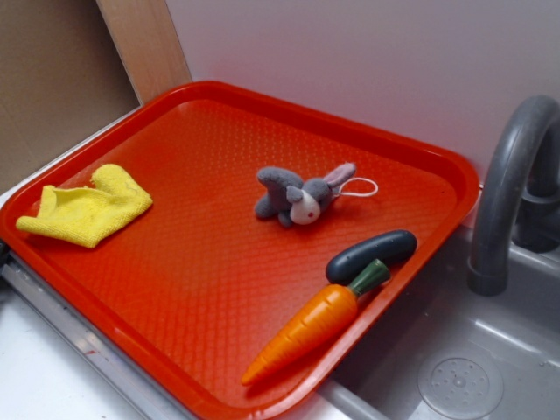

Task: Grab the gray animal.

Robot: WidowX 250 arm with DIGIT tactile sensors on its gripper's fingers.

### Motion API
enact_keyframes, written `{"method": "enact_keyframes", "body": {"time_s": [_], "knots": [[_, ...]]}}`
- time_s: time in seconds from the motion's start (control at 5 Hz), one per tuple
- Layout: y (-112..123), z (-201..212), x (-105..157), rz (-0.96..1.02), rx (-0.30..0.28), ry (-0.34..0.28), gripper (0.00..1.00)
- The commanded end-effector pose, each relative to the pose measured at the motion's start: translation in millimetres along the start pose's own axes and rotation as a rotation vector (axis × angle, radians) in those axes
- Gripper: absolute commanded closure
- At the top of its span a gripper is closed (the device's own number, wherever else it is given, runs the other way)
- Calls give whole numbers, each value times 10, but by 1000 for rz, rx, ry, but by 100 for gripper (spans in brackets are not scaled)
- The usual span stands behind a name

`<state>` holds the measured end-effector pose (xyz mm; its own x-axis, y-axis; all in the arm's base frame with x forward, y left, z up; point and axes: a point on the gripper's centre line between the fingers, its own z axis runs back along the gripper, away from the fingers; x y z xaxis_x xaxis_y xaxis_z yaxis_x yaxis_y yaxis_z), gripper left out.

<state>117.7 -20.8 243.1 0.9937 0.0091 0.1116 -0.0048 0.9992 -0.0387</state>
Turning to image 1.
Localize gray plush bunny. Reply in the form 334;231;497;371
254;163;379;228

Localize wooden board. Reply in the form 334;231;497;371
97;0;193;104

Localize orange toy carrot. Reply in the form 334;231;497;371
241;259;390;386

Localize orange plastic tray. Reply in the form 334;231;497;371
1;81;480;419

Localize yellow microfiber cloth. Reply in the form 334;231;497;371
16;164;153;249

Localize gray toy faucet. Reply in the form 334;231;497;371
467;95;559;297

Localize gray toy sink basin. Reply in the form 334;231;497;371
320;228;559;419

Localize dark gray toy cucumber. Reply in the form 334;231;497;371
325;229;417;285

